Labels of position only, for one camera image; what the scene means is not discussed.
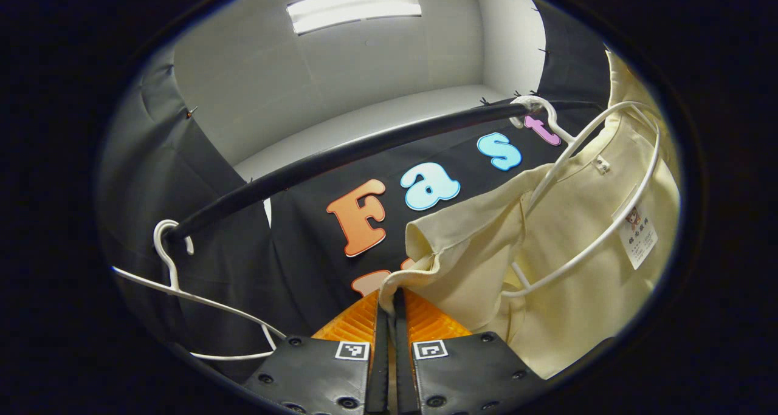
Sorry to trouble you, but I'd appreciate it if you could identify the black clothes rack rail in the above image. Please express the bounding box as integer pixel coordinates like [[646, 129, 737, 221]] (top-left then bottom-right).
[[164, 96, 608, 242]]

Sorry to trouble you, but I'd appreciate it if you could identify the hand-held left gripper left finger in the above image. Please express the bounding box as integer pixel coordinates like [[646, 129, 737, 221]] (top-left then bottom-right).
[[243, 290, 390, 415]]

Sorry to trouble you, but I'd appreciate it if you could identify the ceiling light panel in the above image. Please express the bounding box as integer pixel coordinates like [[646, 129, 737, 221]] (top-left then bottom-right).
[[287, 0, 422, 36]]

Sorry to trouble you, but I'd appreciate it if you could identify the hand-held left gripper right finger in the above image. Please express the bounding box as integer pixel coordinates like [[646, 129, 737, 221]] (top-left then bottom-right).
[[392, 287, 548, 415]]

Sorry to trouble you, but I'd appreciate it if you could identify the black backdrop cloth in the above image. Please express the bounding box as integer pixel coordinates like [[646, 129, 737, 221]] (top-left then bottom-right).
[[100, 0, 611, 385]]

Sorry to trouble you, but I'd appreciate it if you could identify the white plastic clothes hanger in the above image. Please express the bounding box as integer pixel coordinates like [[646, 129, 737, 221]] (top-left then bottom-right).
[[112, 219, 286, 361], [501, 96, 661, 298]]

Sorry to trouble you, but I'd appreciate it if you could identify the cream collared shirt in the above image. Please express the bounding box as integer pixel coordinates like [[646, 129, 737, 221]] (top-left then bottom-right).
[[380, 50, 681, 379]]

